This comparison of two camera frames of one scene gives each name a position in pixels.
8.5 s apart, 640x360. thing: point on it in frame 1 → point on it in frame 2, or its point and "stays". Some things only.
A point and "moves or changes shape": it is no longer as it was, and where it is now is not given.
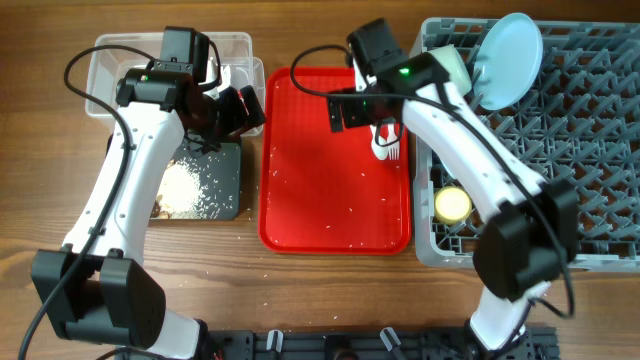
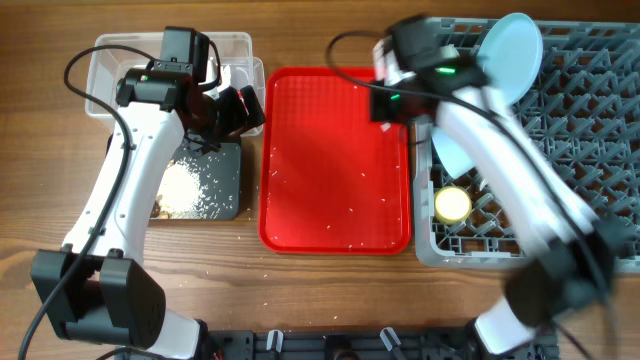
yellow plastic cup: (452, 205) stays
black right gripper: (345, 105) → (375, 97)
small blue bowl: (446, 175) moves or changes shape
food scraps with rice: (180, 195) stays
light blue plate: (508, 61) stays
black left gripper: (239, 120) stays
